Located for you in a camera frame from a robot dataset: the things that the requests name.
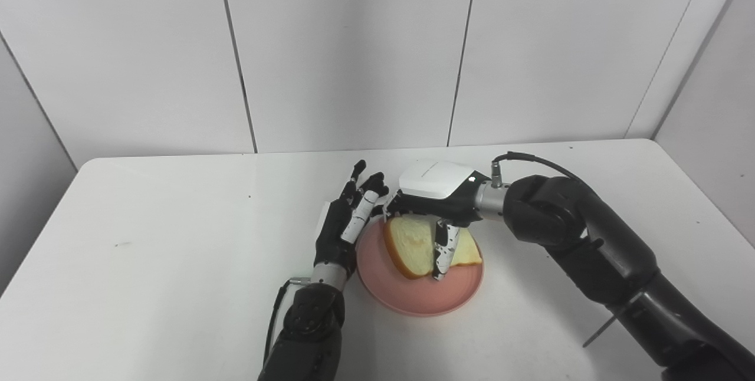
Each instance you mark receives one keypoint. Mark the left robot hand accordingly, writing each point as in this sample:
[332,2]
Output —
[345,225]

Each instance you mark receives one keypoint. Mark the slice of bread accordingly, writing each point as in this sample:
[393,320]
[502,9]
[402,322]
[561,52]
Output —
[413,248]

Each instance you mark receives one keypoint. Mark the pink plate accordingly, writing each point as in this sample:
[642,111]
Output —
[422,292]

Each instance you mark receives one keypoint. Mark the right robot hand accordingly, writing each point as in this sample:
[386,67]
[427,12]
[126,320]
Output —
[442,204]

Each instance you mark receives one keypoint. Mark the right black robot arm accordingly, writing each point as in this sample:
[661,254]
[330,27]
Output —
[613,269]

